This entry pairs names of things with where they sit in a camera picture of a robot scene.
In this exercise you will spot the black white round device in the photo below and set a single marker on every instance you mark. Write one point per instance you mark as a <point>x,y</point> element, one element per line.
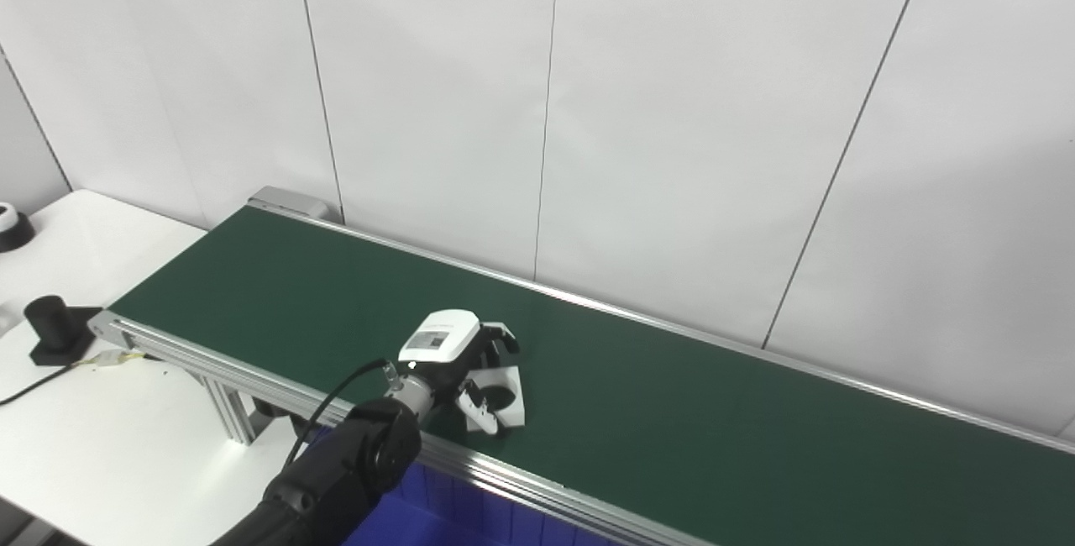
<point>13,231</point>

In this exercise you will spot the blue plastic bin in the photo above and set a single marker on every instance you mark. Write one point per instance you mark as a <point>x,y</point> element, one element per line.
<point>437,521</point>

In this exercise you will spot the black cylinder on square base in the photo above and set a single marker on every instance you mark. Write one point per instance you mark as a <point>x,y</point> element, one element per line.
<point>52,323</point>

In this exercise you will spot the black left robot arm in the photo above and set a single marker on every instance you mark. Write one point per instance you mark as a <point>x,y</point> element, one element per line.
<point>353,462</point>

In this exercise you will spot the green conveyor belt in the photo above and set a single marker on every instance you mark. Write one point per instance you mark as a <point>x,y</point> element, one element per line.
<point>672,412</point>

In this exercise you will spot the white square part round hole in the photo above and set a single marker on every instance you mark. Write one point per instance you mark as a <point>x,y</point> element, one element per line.
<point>514,407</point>

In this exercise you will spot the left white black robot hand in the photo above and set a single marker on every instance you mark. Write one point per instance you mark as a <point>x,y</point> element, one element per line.
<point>441,336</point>

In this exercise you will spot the aluminium conveyor leg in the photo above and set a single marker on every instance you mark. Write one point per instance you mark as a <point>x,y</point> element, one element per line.
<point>231,416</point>

